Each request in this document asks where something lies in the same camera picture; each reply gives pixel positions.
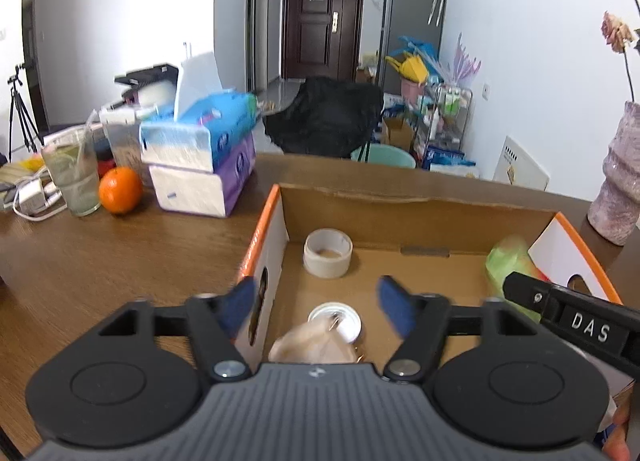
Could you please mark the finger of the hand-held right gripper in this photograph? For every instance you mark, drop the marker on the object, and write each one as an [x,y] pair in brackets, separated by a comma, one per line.
[525,288]

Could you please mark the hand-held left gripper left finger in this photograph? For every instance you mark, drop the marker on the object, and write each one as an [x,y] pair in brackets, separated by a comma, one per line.
[235,308]

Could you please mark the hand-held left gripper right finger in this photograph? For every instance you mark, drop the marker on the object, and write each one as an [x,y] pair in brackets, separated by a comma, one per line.
[397,308]

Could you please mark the light green soft item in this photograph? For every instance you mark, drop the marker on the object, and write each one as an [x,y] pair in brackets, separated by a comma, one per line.
[510,261]

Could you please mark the white plastic lid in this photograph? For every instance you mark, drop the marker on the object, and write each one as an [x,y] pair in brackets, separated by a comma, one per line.
[345,318]

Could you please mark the orange cardboard box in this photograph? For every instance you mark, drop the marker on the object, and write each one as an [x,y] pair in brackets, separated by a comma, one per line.
[415,226]

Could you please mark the roll of masking tape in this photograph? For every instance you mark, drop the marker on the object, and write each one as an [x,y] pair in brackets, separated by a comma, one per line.
[327,251]

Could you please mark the person's right hand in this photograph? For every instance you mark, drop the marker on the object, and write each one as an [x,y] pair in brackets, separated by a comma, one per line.
[620,436]

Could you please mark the white flat panel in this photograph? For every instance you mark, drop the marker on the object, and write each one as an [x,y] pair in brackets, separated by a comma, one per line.
[520,163]

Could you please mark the pink textured vase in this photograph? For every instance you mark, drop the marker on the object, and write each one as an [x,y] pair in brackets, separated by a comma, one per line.
[617,181]

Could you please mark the purple tissue pack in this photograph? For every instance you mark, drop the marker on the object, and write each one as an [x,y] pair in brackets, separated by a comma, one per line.
[235,166]

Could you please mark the green plastic basin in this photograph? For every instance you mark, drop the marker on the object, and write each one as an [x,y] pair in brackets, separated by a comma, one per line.
[385,156]

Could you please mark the blue white package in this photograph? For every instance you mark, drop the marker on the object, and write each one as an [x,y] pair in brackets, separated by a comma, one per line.
[442,156]

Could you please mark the orange fruit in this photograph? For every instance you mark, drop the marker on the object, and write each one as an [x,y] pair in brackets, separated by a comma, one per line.
[120,189]

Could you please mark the small cardboard box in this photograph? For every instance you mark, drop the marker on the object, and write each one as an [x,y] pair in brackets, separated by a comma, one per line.
[397,133]

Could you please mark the blue tissue pack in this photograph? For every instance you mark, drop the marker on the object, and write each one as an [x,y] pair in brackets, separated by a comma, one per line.
[220,121]

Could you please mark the clear plastic container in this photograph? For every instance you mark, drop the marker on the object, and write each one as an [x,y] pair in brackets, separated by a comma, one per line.
[120,141]

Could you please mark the black folding chair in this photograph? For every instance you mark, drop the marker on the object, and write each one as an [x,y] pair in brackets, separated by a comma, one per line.
[325,116]

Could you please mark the glass cup with straw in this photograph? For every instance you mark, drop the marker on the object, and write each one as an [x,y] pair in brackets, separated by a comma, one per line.
[72,176]

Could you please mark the pink bucket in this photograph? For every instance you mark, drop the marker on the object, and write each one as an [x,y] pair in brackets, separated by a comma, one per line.
[411,91]

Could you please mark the purple fairy wings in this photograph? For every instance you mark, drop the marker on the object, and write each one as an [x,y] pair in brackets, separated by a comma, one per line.
[465,63]

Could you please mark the yellow plastic item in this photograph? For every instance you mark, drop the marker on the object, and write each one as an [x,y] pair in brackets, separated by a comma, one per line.
[407,68]

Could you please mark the black flat device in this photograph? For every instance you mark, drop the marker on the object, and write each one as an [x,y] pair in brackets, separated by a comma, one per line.
[150,76]

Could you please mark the blue plastic item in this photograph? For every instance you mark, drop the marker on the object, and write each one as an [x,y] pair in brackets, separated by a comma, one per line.
[415,46]

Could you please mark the dried pink roses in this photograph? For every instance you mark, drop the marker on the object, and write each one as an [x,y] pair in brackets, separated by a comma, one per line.
[617,31]

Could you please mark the black tripod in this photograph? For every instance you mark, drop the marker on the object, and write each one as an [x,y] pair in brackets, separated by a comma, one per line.
[20,111]

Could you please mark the grey refrigerator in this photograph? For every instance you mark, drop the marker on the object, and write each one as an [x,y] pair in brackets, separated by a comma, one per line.
[410,16]

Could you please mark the dark brown door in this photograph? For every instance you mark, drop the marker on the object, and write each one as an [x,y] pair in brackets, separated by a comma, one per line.
[320,16]

